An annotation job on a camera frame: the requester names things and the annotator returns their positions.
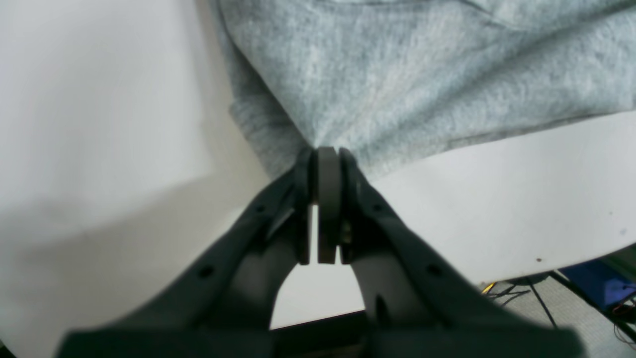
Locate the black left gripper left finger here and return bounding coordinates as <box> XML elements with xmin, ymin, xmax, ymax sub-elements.
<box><xmin>57</xmin><ymin>149</ymin><xmax>314</xmax><ymax>358</ymax></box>

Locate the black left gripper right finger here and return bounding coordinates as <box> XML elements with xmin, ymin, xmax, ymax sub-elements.
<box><xmin>316</xmin><ymin>148</ymin><xmax>582</xmax><ymax>358</ymax></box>

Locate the grey T-shirt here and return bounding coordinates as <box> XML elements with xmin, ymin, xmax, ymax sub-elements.
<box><xmin>210</xmin><ymin>0</ymin><xmax>636</xmax><ymax>178</ymax></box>

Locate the black box under table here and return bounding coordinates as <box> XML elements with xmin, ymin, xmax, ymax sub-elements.
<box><xmin>270</xmin><ymin>311</ymin><xmax>370</xmax><ymax>358</ymax></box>

